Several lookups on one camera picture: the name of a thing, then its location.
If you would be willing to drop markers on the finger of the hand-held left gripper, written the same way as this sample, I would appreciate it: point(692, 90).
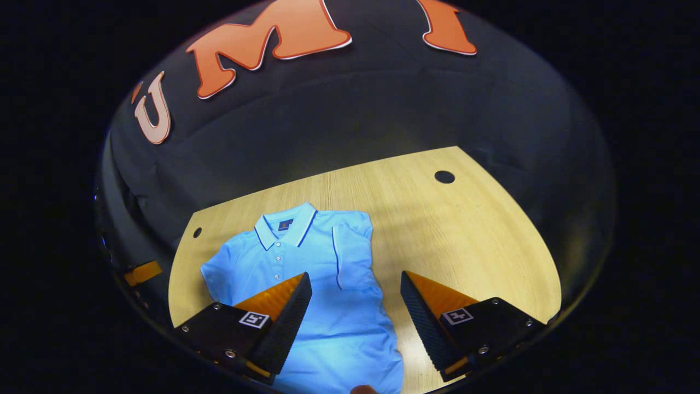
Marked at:
point(142, 273)

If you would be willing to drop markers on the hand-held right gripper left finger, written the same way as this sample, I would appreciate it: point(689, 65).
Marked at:
point(287, 328)

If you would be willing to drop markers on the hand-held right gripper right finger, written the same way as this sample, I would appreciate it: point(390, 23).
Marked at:
point(424, 328)

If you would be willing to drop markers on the light blue polo T-shirt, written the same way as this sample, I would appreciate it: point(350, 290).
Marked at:
point(339, 328)

